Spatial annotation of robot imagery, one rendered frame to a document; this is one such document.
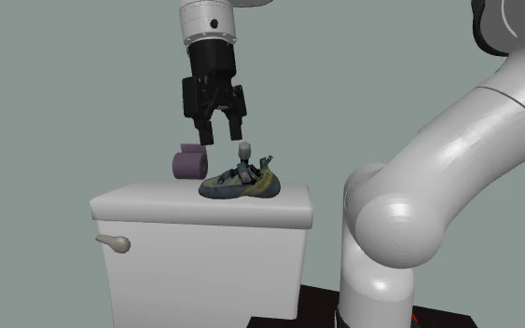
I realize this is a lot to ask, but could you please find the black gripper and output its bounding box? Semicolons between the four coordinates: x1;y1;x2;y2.
181;40;248;147

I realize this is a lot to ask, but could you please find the purple paper roll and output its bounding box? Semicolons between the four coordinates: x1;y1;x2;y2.
172;152;210;181
180;143;208;156

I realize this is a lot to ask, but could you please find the small grey capped bottle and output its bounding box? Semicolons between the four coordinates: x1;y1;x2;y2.
237;141;253;166

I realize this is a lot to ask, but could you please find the blue green climbing shoe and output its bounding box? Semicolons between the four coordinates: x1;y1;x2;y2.
198;155;283;200

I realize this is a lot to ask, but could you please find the white toilet tank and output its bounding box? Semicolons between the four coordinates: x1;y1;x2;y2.
89;179;314;328

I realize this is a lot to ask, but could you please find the dark robot stand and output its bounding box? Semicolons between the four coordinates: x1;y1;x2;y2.
245;284;479;328

